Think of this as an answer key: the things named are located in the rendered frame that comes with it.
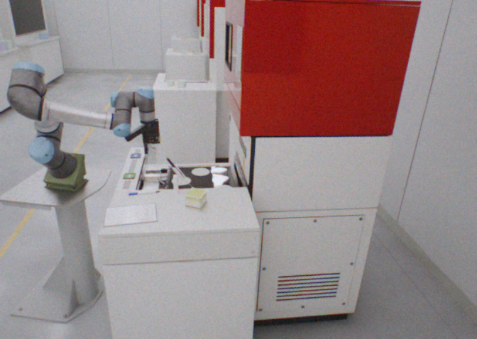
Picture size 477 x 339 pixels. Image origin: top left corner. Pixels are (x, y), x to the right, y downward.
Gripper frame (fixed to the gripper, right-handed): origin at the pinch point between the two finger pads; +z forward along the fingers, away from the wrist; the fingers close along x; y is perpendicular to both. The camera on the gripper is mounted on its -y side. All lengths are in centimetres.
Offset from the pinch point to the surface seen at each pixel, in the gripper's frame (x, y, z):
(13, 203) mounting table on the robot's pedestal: 14, -66, 25
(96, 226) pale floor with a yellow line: 109, -40, 106
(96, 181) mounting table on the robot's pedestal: 26.6, -26.8, 23.5
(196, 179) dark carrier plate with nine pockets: 2.4, 25.7, 15.7
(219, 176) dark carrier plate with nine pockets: 3.1, 38.9, 15.7
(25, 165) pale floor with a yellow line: 253, -122, 106
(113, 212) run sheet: -34.0, -15.9, 8.6
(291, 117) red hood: -27, 64, -26
